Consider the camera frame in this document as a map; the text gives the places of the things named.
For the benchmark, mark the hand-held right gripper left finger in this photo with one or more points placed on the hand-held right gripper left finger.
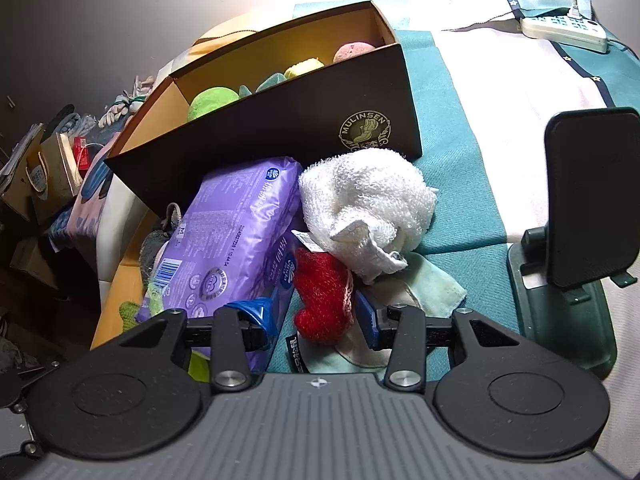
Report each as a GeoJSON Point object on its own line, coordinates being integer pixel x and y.
{"type": "Point", "coordinates": [255, 327]}

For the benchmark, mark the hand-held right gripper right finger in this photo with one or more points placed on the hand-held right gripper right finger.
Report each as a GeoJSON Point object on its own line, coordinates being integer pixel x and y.
{"type": "Point", "coordinates": [367, 322]}

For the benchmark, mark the red mesh cloth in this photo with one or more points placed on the red mesh cloth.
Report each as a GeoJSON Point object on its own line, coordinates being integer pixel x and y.
{"type": "Point", "coordinates": [322, 295]}

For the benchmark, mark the yellow-green fabric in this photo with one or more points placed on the yellow-green fabric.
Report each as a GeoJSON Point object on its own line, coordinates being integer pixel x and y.
{"type": "Point", "coordinates": [199, 367]}

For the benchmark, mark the pale green cloth black label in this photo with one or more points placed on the pale green cloth black label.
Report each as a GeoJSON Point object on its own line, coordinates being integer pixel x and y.
{"type": "Point", "coordinates": [430, 285]}

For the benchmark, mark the white terry towel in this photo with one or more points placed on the white terry towel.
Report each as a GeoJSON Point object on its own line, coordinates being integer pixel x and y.
{"type": "Point", "coordinates": [365, 205]}

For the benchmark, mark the green knitted cloth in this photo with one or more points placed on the green knitted cloth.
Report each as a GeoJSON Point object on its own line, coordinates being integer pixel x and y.
{"type": "Point", "coordinates": [134, 310]}

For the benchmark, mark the grey sock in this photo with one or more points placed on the grey sock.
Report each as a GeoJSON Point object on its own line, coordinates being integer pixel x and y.
{"type": "Point", "coordinates": [157, 245]}

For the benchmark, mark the dark brown cardboard shoe box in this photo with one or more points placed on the dark brown cardboard shoe box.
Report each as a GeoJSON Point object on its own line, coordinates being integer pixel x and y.
{"type": "Point", "coordinates": [310, 105]}

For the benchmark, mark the green towel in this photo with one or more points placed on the green towel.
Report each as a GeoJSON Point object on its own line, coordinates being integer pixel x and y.
{"type": "Point", "coordinates": [212, 105]}

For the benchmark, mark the teal soft cloth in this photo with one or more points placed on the teal soft cloth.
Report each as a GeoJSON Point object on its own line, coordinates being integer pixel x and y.
{"type": "Point", "coordinates": [262, 84]}

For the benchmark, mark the yellow soft sponge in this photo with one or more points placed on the yellow soft sponge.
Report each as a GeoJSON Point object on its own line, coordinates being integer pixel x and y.
{"type": "Point", "coordinates": [304, 68]}

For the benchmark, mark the pink plush bear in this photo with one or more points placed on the pink plush bear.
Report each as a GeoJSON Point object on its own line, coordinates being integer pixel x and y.
{"type": "Point", "coordinates": [352, 52]}

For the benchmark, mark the purple plastic packet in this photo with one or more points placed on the purple plastic packet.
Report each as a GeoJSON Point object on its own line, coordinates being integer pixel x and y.
{"type": "Point", "coordinates": [235, 240]}

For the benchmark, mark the small cardboard box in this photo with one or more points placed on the small cardboard box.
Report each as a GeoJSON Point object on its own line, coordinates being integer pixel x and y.
{"type": "Point", "coordinates": [35, 262]}

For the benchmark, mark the red packet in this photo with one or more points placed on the red packet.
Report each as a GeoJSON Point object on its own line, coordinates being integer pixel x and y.
{"type": "Point", "coordinates": [85, 155]}

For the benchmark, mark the gold paper gift bag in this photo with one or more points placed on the gold paper gift bag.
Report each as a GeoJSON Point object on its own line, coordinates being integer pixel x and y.
{"type": "Point", "coordinates": [55, 170]}

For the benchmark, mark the black phone stand green base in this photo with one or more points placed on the black phone stand green base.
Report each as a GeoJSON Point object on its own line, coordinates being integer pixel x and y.
{"type": "Point", "coordinates": [590, 195]}

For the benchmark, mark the white knotted plush toy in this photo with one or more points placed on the white knotted plush toy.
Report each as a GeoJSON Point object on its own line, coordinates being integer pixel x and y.
{"type": "Point", "coordinates": [125, 102]}

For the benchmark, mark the dark cloth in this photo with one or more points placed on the dark cloth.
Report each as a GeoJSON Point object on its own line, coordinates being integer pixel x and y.
{"type": "Point", "coordinates": [59, 117]}

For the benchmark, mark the stack of papers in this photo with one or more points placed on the stack of papers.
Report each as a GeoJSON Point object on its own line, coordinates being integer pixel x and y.
{"type": "Point", "coordinates": [20, 155]}

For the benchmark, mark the white power strip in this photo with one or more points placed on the white power strip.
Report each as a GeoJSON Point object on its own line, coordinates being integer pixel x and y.
{"type": "Point", "coordinates": [565, 32]}

